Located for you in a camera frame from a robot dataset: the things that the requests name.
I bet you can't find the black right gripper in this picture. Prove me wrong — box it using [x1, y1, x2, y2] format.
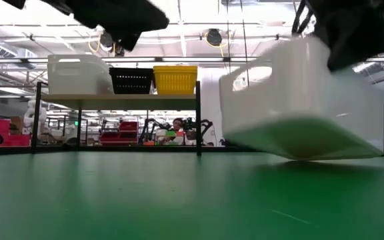
[313, 0, 384, 73]

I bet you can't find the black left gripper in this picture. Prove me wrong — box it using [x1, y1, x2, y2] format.
[73, 0, 170, 51]

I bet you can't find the white plastic handled bin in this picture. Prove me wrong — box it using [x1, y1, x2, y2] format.
[47, 53, 115, 96]
[218, 35, 384, 161]

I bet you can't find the linear ceiling light strip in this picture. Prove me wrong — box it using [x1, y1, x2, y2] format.
[0, 55, 384, 65]

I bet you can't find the red tool chest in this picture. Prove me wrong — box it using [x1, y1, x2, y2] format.
[98, 120, 140, 147]

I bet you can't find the person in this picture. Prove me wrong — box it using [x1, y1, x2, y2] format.
[165, 117, 188, 146]

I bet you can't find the white robot figure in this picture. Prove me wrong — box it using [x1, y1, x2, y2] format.
[23, 99, 48, 136]

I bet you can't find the cardboard box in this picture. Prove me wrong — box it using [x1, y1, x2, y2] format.
[9, 115, 25, 136]

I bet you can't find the green table mat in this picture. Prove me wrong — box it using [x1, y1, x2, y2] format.
[0, 151, 384, 240]

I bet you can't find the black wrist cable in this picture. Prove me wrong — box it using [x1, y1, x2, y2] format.
[291, 0, 314, 37]

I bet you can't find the wooden shelf with black frame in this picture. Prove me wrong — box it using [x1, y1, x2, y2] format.
[31, 81, 203, 157]

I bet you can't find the black aluminium table frame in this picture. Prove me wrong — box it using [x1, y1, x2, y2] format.
[0, 145, 384, 158]

